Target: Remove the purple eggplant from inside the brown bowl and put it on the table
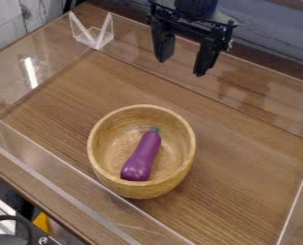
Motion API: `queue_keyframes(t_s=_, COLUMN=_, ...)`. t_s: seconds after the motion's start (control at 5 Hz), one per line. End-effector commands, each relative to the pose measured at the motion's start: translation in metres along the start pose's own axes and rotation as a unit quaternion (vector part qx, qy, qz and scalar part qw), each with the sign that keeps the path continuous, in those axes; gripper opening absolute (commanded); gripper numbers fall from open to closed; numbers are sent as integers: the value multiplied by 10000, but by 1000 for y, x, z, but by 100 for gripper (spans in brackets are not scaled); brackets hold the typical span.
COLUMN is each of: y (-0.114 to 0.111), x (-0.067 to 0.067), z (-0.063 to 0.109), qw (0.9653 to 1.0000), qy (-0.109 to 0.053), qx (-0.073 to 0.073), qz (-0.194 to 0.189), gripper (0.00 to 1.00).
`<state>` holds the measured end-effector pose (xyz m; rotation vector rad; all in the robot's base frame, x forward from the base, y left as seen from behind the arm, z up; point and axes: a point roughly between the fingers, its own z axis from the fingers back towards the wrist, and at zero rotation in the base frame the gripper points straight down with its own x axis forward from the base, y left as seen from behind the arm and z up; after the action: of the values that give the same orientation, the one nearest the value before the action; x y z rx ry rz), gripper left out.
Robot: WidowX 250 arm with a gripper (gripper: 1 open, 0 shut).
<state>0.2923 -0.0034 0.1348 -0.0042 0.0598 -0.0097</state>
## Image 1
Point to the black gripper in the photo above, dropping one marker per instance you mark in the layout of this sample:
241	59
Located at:
199	16

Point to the brown wooden bowl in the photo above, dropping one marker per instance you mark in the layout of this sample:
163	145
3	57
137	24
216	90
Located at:
112	141

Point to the purple toy eggplant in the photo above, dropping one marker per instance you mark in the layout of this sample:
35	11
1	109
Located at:
136	169

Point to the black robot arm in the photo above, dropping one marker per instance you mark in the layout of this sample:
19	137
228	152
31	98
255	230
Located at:
196	36

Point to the yellow black object under table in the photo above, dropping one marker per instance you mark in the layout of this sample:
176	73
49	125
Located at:
40	222

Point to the clear acrylic corner bracket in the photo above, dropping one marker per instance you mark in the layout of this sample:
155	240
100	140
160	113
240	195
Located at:
92	37

